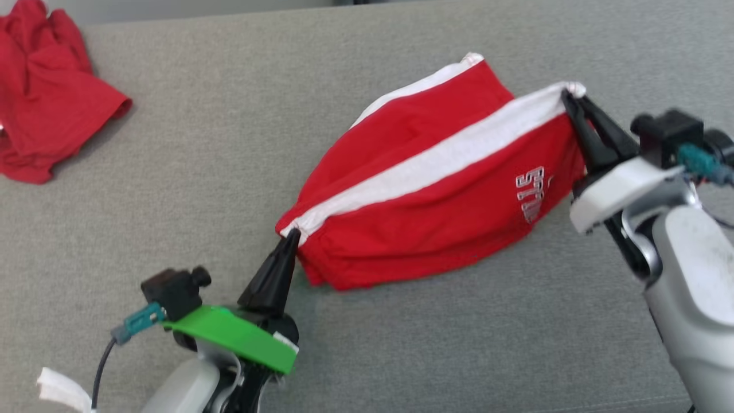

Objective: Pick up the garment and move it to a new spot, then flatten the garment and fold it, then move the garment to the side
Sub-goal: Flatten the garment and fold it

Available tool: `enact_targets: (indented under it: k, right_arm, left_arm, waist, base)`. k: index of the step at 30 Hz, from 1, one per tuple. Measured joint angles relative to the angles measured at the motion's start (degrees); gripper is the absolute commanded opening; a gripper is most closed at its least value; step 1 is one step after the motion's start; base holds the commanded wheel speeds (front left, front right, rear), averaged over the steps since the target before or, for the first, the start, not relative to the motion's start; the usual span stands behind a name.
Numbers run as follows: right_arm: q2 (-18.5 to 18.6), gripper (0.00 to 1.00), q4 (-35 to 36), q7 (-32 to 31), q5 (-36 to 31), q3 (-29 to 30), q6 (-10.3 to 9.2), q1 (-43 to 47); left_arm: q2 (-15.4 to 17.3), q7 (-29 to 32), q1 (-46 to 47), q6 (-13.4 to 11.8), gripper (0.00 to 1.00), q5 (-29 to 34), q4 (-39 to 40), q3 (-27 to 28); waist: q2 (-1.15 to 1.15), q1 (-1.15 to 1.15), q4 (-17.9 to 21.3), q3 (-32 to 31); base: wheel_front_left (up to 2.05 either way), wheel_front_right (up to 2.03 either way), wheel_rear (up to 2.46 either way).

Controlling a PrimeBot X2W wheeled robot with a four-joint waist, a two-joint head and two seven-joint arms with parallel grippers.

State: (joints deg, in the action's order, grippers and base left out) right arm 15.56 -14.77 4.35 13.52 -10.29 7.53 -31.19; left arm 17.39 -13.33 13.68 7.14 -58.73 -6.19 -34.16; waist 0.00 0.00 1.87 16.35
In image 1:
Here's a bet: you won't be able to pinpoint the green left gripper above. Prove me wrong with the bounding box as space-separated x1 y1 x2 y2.
162 229 302 375

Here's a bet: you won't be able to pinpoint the black left camera cable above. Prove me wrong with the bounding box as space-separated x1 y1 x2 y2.
91 337 119 411

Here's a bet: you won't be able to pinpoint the red Bulls jersey white sleeves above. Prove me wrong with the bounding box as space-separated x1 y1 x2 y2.
0 0 133 185

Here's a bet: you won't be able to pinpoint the teal right camera connector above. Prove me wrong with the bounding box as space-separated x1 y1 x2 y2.
677 143 734 186

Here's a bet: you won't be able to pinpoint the teal left camera connector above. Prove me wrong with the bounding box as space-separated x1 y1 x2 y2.
111 302 167 345

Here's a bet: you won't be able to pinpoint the white cable strap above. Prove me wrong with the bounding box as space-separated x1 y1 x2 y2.
37 367 93 413

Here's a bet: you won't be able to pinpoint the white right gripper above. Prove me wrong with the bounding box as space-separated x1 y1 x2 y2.
561 90 686 235

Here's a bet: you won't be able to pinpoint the red shorts with white stripe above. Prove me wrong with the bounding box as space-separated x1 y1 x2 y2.
275 53 588 291

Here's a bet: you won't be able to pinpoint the teal camera connector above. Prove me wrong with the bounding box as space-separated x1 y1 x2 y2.
677 143 734 186
111 302 167 345

